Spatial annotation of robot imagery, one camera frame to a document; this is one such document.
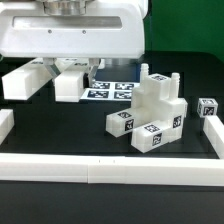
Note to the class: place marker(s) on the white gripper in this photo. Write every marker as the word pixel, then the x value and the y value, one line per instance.
pixel 73 29

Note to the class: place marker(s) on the white chair back frame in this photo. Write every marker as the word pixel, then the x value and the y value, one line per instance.
pixel 69 85

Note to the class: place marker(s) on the white chair seat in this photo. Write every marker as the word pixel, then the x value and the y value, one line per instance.
pixel 156 98

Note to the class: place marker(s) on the white U-shaped fence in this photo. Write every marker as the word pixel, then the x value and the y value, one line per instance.
pixel 111 169

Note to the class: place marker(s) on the white tagged cube right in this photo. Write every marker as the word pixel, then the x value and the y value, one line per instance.
pixel 207 107

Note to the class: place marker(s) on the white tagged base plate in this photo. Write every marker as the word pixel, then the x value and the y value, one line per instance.
pixel 109 91

